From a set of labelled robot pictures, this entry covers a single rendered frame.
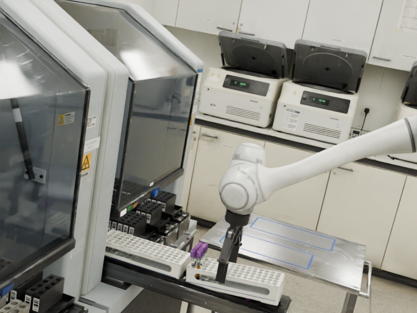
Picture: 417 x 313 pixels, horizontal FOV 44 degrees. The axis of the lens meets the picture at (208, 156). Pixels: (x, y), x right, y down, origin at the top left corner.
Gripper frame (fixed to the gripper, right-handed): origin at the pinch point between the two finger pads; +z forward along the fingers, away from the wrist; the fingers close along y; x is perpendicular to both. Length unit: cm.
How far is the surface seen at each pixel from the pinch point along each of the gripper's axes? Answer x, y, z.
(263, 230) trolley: -2, 54, 5
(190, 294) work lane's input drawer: 8.5, -6.7, 8.5
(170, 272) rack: 16.4, -5.0, 4.1
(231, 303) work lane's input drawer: -4.7, -6.7, 6.9
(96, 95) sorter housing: 38, -27, -50
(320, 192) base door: -16, 228, 33
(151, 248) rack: 26.4, 0.8, 1.0
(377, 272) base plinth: -71, 234, 84
